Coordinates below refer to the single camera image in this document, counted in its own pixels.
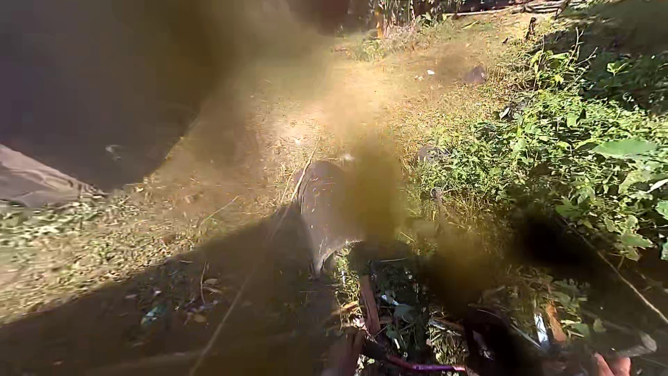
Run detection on person's right hand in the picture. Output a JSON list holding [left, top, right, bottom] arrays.
[[594, 352, 632, 376]]

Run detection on orange-brown dry leaf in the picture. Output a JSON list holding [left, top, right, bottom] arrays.
[[545, 302, 567, 343]]

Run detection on thin curved brown twig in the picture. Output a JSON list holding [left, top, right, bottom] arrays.
[[568, 222, 668, 326]]

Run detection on blue-white plastic strip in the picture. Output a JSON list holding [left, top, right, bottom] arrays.
[[533, 313, 550, 350]]

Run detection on purple stick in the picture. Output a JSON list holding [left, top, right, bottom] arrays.
[[386, 355, 467, 373]]

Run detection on pile of plant debris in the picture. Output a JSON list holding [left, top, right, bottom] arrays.
[[334, 243, 606, 376]]

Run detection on leafy green plants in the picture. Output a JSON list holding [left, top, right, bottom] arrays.
[[417, 42, 668, 261]]

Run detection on flat brown wood piece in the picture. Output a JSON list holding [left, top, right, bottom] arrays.
[[359, 275, 381, 335]]

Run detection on grey rounded blade-shaped slab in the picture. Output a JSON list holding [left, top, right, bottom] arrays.
[[297, 160, 366, 275]]

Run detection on pile of wooden poles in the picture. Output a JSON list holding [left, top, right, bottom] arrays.
[[453, 0, 585, 19]]

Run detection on long thin pale twig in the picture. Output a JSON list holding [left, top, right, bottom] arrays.
[[189, 138, 320, 376]]

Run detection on green plastic scrap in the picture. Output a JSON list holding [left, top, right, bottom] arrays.
[[140, 305, 167, 327]]

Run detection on pale grey slab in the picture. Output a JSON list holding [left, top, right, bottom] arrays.
[[0, 143, 106, 208]]

